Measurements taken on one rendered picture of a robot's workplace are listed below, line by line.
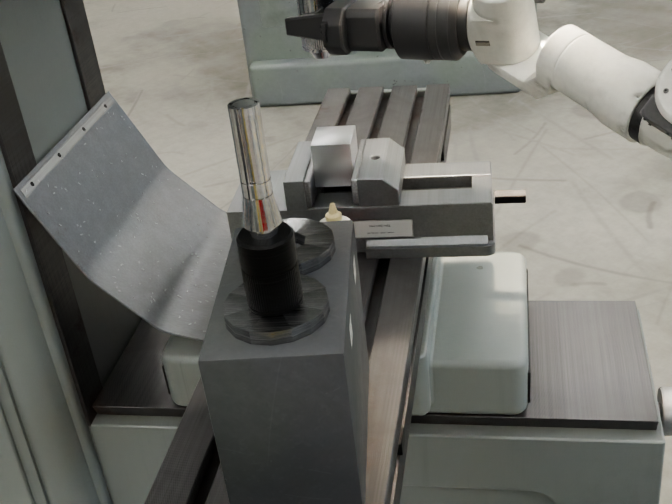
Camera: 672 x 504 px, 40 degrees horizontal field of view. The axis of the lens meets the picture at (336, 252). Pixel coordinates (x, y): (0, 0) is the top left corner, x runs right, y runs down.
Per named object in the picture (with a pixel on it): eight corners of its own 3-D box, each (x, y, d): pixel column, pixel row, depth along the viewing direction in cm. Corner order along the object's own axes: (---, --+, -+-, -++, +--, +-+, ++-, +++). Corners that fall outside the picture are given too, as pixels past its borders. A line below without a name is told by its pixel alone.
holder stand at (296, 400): (370, 367, 102) (353, 206, 92) (366, 520, 83) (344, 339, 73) (261, 373, 103) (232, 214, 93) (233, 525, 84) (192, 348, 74)
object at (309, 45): (339, 51, 112) (334, 3, 109) (300, 54, 113) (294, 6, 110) (342, 38, 116) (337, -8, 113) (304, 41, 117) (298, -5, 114)
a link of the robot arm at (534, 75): (474, 61, 110) (557, 117, 102) (460, 5, 102) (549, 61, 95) (514, 27, 111) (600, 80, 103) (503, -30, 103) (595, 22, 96)
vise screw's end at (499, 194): (525, 199, 124) (525, 186, 123) (525, 205, 122) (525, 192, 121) (494, 200, 124) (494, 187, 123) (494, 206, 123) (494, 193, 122)
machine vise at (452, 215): (493, 200, 132) (492, 128, 126) (495, 255, 119) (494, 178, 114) (252, 208, 137) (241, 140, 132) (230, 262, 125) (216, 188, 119)
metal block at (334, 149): (359, 165, 127) (355, 124, 123) (354, 186, 121) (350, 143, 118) (321, 167, 127) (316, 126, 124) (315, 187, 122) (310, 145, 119)
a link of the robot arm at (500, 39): (435, 76, 108) (532, 80, 104) (415, 9, 100) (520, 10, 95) (458, 5, 113) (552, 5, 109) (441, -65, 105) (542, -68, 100)
